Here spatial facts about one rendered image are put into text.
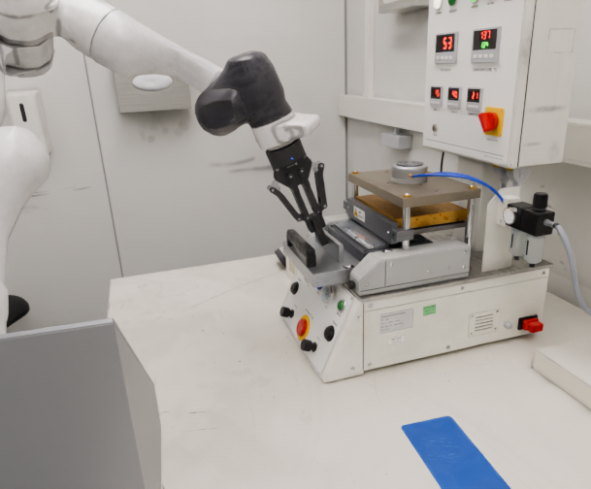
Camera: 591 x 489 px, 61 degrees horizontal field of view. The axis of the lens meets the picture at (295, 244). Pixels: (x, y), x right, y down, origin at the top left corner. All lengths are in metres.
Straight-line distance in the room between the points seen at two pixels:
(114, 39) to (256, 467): 0.80
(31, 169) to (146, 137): 1.60
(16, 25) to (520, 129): 0.94
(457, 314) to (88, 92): 1.84
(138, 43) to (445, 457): 0.92
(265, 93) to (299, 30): 1.59
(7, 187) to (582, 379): 1.03
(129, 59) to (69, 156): 1.44
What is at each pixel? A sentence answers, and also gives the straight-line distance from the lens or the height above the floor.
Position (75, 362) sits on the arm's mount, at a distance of 0.58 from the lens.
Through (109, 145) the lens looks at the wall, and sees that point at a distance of 2.43.
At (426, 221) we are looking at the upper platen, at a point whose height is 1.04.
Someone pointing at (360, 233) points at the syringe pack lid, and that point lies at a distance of 1.12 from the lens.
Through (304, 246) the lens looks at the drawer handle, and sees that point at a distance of 1.03.
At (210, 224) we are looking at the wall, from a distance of 2.54.
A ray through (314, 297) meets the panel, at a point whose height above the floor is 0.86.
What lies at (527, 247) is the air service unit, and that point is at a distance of 1.05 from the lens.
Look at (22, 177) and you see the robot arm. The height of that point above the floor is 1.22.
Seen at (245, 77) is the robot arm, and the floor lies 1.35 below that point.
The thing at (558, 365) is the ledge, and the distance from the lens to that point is 1.12.
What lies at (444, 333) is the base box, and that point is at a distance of 1.13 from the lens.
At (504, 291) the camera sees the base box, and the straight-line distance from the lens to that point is 1.17.
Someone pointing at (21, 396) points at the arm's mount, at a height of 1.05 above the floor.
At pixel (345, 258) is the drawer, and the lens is 1.07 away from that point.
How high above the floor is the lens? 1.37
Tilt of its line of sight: 20 degrees down
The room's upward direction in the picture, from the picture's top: 3 degrees counter-clockwise
